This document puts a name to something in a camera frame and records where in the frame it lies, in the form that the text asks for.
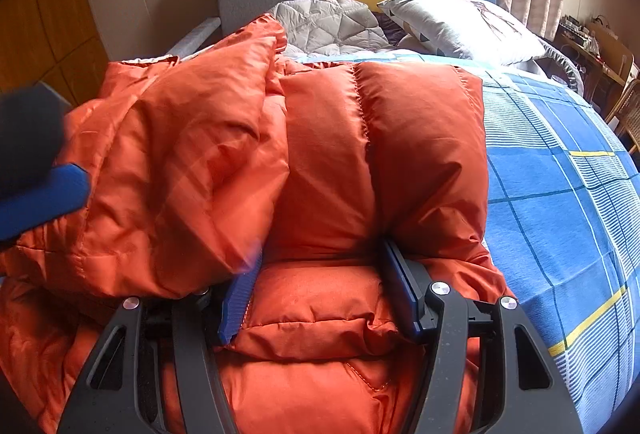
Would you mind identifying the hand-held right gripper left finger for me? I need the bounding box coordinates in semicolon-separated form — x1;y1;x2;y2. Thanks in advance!
57;248;264;434

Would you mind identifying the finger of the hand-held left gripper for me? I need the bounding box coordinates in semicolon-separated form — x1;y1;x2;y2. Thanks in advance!
0;165;92;243
0;85;67;187

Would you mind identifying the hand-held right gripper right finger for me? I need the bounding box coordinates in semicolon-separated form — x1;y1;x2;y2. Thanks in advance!
378;238;583;434

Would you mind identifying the orange down jacket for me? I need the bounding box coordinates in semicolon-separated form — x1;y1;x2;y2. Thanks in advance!
0;14;521;434

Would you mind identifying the orange wooden wardrobe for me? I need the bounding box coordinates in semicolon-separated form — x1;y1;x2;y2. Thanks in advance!
0;0;110;111

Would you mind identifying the blue plaid bed sheet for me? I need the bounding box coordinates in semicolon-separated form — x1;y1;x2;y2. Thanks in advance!
280;51;640;434

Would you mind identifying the dark cloth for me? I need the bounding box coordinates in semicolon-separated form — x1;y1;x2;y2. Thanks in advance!
372;11;417;50

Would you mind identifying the white printed pillow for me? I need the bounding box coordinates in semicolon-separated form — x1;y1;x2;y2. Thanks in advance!
376;0;547;66

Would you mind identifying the grey quilted blanket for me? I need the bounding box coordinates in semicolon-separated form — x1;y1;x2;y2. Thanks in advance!
267;0;392;60

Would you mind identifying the grey mesh bed guard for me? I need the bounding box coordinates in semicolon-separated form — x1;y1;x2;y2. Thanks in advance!
536;38;592;100

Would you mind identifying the wicker chair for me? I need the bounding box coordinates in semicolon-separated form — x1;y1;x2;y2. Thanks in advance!
604;78;640;141

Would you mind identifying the cluttered wooden desk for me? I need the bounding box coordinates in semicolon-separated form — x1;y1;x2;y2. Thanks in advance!
555;15;636;90

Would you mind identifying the grey padded bed rail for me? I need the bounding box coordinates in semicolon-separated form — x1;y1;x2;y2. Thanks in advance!
164;16;224;60

